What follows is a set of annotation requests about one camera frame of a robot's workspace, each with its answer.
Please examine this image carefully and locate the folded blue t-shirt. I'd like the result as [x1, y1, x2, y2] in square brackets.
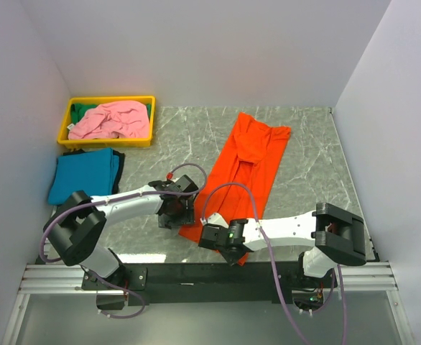
[47, 147, 121, 206]

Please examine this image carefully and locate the pink t-shirt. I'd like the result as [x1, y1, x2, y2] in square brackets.
[68, 101, 150, 140]

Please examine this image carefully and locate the orange t-shirt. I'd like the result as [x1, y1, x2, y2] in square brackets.
[177, 111, 292, 267]

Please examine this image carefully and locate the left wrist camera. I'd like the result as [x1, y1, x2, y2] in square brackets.
[166, 172, 198, 193]

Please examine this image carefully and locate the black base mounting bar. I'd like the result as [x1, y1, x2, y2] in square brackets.
[81, 262, 338, 305]

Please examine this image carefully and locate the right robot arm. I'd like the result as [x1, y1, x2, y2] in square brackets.
[198, 203, 366, 287]

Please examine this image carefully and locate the green t-shirt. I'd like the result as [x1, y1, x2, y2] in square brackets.
[70, 101, 151, 125]

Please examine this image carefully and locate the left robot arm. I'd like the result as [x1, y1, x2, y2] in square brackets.
[43, 175, 199, 289]

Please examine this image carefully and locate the yellow plastic bin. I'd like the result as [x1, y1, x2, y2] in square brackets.
[57, 96, 156, 150]

